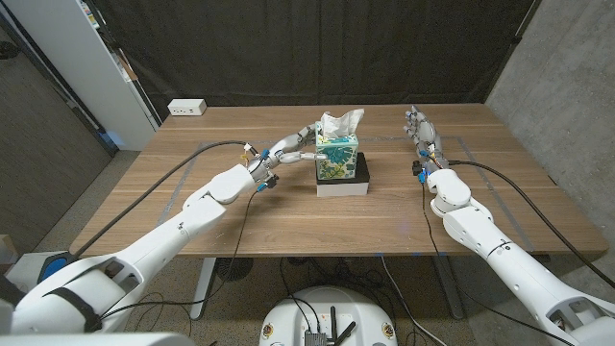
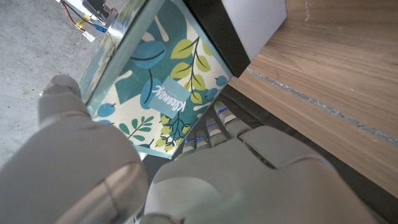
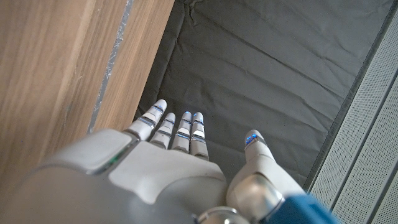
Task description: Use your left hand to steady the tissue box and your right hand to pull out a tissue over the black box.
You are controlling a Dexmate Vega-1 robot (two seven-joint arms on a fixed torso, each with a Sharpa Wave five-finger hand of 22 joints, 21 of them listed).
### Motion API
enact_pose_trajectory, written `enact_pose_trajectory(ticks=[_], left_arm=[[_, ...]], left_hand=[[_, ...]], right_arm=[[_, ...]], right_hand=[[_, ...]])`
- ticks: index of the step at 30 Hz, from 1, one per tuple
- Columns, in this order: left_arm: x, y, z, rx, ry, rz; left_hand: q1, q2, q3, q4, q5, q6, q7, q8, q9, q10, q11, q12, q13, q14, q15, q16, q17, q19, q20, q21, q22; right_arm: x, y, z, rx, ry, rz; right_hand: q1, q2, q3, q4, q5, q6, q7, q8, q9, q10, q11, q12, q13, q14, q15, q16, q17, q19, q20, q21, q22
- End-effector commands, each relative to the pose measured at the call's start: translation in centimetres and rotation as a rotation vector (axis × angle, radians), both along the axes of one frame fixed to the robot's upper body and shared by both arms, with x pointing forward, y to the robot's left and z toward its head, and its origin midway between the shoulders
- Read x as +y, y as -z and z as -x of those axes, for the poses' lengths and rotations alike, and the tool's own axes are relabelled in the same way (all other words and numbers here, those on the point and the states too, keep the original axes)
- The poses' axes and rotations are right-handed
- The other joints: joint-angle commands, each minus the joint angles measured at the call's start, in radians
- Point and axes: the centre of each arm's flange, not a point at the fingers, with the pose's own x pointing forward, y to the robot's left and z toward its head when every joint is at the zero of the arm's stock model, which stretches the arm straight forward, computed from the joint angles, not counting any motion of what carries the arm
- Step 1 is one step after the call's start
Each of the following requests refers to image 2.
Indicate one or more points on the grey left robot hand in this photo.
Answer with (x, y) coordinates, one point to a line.
(233, 186)

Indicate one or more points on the teal floral tissue box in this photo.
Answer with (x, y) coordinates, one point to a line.
(161, 62)

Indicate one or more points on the black box with white base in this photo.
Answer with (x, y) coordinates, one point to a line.
(224, 37)

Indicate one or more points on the black backdrop curtain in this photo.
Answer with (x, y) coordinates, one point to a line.
(373, 199)

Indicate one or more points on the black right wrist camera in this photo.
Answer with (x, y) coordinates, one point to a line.
(93, 6)

